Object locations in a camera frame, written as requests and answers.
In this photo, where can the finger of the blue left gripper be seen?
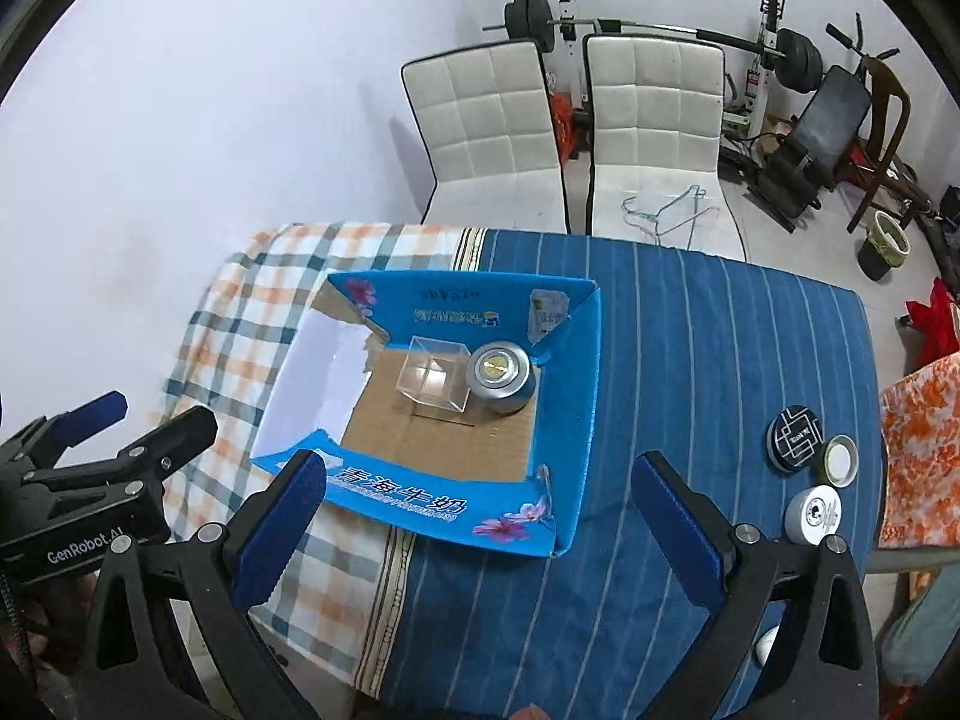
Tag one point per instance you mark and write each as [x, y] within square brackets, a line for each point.
[44, 440]

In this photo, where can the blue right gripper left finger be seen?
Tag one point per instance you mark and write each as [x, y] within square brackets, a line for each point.
[264, 533]

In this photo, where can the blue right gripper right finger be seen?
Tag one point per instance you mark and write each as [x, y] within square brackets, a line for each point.
[689, 528]

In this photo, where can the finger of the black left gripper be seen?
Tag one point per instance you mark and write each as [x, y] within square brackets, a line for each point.
[155, 455]

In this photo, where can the white earbud case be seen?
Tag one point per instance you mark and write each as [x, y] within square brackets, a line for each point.
[764, 645]

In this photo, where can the black round compact case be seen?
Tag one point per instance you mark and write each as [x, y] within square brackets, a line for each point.
[793, 439]

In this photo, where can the clear acrylic cube box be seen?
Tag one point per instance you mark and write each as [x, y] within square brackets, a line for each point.
[433, 374]

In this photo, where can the silver round puck light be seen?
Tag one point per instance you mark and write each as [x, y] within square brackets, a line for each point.
[501, 376]

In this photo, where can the checkered orange plaid cloth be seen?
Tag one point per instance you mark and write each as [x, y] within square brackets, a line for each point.
[260, 353]

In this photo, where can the blue striped tablecloth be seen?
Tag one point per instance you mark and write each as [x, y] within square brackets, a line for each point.
[705, 486]

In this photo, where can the teal blanket pile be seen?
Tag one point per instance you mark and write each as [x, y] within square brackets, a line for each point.
[919, 639]

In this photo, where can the blue cardboard box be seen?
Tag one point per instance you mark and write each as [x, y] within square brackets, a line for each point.
[512, 483]

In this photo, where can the red cloth on floor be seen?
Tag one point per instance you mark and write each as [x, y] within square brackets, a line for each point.
[937, 323]

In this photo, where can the green waste bin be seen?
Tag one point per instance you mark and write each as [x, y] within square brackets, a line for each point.
[885, 247]

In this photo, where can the black weight bench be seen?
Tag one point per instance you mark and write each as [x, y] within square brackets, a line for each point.
[787, 182]

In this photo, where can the brown wooden chair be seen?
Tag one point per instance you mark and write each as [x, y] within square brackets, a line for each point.
[867, 163]

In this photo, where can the right white padded chair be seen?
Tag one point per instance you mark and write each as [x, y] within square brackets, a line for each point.
[656, 106]

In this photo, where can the white padded chair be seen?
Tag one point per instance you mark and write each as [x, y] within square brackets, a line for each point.
[484, 118]
[656, 106]

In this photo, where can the left white padded chair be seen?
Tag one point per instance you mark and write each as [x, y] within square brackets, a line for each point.
[484, 118]

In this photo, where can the red plastic bag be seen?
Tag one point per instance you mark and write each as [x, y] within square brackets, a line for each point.
[563, 118]

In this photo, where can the barbell with black weights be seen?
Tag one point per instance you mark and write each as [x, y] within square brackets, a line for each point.
[789, 55]

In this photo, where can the wire clothes hanger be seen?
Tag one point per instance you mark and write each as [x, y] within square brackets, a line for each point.
[669, 221]

